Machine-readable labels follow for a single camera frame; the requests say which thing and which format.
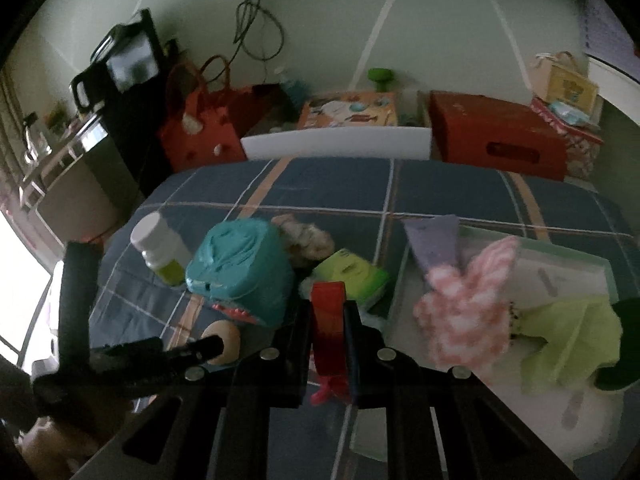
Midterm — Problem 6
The orange illustrated box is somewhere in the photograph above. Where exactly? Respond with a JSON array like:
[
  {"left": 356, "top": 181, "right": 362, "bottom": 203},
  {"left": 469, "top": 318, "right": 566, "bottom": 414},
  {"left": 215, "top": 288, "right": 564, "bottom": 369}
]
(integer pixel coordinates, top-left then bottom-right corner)
[{"left": 297, "top": 91, "right": 400, "bottom": 130}]

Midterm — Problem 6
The pink and white checkered cloth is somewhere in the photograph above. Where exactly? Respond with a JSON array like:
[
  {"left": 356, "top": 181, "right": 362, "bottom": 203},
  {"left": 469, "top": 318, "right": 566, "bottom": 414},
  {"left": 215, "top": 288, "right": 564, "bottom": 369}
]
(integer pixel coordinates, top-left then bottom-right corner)
[{"left": 412, "top": 236, "right": 521, "bottom": 368}]

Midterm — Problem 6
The fluffy beige scrunchie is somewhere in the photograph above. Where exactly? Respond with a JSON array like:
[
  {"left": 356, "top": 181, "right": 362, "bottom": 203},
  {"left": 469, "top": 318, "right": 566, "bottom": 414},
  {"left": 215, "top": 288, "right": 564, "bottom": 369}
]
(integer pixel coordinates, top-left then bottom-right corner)
[{"left": 272, "top": 214, "right": 336, "bottom": 268}]

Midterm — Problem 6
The teal shark toy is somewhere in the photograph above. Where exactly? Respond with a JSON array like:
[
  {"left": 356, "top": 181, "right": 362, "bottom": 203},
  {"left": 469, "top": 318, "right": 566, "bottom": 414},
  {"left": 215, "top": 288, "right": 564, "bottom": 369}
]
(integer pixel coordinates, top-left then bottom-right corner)
[{"left": 185, "top": 219, "right": 296, "bottom": 330}]

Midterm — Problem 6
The beige ball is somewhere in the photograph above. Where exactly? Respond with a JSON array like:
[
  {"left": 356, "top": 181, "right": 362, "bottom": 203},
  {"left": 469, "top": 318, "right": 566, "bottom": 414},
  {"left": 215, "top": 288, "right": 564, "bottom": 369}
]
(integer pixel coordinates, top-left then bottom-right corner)
[{"left": 200, "top": 321, "right": 242, "bottom": 366}]

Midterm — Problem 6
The metal cabinet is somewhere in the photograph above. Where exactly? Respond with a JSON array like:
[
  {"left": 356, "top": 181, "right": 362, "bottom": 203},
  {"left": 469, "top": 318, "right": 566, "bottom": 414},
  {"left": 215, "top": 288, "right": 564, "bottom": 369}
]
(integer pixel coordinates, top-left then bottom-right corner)
[{"left": 20, "top": 115, "right": 141, "bottom": 241}]

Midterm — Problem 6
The black coffee machine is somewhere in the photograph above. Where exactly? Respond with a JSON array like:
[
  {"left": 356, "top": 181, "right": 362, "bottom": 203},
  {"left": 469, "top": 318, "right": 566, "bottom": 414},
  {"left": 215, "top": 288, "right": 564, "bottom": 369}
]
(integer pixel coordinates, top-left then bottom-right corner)
[{"left": 70, "top": 8, "right": 166, "bottom": 116}]

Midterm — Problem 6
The purple dotted board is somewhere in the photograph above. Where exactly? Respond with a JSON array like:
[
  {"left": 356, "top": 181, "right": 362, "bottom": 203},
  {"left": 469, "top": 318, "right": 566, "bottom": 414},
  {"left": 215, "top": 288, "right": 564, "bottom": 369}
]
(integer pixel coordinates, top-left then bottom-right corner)
[{"left": 585, "top": 0, "right": 636, "bottom": 56}]

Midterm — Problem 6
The teal small item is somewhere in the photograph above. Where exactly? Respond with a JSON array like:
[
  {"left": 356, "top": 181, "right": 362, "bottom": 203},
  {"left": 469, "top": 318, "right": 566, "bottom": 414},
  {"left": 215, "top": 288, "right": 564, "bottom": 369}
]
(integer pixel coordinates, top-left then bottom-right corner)
[{"left": 280, "top": 72, "right": 308, "bottom": 103}]

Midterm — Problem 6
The white pill bottle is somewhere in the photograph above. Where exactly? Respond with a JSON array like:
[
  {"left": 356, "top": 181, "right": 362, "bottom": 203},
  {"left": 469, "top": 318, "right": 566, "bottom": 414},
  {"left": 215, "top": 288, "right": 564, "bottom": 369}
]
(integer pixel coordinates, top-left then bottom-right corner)
[{"left": 130, "top": 211, "right": 193, "bottom": 287}]

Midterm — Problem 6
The purple cloth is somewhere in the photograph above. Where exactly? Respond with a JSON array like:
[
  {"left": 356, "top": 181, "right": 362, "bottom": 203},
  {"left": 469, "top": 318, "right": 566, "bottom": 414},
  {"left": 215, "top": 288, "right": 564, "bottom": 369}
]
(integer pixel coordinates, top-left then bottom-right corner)
[{"left": 402, "top": 214, "right": 468, "bottom": 281}]

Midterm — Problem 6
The red and white patterned tin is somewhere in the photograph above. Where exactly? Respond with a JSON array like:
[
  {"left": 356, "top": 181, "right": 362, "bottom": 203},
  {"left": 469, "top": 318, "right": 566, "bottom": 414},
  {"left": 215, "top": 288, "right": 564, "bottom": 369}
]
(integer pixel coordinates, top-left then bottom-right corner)
[{"left": 531, "top": 97, "right": 606, "bottom": 181}]

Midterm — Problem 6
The red gift bag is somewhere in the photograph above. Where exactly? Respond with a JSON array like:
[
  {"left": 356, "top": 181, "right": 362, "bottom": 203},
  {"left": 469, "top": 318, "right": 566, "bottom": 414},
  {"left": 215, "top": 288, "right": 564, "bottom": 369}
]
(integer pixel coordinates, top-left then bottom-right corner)
[{"left": 159, "top": 54, "right": 296, "bottom": 173}]

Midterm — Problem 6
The black cable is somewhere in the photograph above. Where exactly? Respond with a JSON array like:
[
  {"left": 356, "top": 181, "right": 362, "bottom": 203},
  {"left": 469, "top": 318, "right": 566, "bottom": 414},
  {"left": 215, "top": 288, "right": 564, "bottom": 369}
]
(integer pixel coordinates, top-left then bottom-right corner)
[{"left": 234, "top": 0, "right": 287, "bottom": 61}]

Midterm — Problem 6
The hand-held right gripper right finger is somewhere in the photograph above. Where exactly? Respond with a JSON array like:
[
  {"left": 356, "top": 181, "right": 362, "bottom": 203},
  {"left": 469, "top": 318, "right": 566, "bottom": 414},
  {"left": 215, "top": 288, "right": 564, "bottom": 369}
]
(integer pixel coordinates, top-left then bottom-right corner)
[{"left": 344, "top": 301, "right": 576, "bottom": 480}]

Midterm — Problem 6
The white board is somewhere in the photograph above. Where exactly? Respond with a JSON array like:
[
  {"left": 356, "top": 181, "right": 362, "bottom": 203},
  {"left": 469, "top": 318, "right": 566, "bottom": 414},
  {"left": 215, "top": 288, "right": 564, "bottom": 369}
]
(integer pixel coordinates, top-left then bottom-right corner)
[{"left": 241, "top": 127, "right": 432, "bottom": 162}]

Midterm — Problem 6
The white tray with green rim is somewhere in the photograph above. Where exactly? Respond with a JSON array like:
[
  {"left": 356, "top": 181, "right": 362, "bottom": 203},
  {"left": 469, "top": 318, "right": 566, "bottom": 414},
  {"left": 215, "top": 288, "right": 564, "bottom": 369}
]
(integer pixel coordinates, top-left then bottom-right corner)
[{"left": 350, "top": 225, "right": 626, "bottom": 466}]

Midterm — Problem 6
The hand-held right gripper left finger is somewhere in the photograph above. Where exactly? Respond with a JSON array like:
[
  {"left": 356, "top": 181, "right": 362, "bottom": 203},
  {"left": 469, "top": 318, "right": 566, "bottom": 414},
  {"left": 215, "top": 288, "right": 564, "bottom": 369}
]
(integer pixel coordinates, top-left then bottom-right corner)
[{"left": 70, "top": 302, "right": 315, "bottom": 480}]

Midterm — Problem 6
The small yellow suitcase box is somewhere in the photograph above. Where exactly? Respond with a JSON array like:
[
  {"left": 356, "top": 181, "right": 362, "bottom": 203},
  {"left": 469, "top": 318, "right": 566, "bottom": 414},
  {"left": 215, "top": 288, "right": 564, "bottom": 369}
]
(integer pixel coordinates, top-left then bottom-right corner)
[{"left": 530, "top": 51, "right": 601, "bottom": 111}]

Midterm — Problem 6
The glass bottle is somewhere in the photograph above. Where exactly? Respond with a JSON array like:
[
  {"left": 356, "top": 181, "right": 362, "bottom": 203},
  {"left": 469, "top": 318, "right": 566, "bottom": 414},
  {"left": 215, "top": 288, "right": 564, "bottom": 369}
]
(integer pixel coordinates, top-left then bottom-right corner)
[{"left": 20, "top": 112, "right": 48, "bottom": 166}]

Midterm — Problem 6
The person's left hand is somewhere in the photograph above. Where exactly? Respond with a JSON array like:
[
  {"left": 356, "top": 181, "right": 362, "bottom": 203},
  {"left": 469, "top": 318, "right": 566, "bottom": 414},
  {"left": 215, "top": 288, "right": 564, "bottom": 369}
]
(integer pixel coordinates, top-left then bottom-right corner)
[{"left": 22, "top": 417, "right": 101, "bottom": 476}]

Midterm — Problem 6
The blue plaid bed sheet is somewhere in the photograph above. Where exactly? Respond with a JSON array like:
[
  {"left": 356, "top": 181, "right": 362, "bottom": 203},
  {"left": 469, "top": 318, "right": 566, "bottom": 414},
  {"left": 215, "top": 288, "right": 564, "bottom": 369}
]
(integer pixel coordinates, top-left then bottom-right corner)
[{"left": 90, "top": 156, "right": 640, "bottom": 480}]

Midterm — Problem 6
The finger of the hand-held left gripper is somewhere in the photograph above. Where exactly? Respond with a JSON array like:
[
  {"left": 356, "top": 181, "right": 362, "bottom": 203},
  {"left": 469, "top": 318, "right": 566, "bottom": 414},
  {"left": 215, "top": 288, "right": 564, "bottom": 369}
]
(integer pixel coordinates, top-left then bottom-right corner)
[
  {"left": 57, "top": 241, "right": 102, "bottom": 376},
  {"left": 90, "top": 335, "right": 226, "bottom": 391}
]

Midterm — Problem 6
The light blue packet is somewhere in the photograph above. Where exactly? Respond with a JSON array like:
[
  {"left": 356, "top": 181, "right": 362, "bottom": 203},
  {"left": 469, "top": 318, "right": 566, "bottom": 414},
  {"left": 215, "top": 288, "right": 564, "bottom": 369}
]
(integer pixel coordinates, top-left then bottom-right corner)
[{"left": 549, "top": 101, "right": 593, "bottom": 127}]

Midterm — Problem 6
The red cardboard box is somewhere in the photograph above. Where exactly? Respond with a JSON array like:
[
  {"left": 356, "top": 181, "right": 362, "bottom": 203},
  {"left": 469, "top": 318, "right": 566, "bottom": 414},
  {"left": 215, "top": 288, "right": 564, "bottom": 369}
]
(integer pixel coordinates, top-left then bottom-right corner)
[{"left": 429, "top": 91, "right": 568, "bottom": 181}]

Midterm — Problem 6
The light green cloth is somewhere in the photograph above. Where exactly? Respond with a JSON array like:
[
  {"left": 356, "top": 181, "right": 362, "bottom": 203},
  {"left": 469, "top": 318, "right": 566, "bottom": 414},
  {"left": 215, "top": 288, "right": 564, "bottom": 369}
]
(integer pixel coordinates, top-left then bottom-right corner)
[{"left": 515, "top": 296, "right": 623, "bottom": 395}]

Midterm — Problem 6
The green tissue packet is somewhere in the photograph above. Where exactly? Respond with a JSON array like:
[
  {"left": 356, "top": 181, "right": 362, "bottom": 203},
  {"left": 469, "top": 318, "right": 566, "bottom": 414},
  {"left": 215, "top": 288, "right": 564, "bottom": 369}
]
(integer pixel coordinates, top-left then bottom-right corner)
[{"left": 309, "top": 248, "right": 391, "bottom": 311}]

